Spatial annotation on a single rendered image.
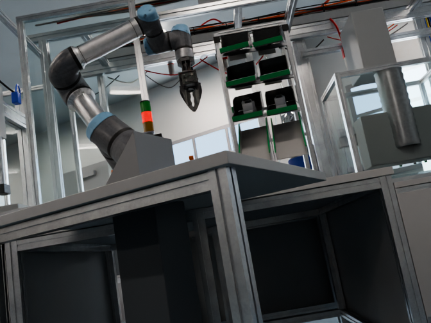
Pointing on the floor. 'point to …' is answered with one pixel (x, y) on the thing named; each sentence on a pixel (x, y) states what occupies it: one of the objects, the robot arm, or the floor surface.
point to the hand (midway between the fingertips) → (194, 109)
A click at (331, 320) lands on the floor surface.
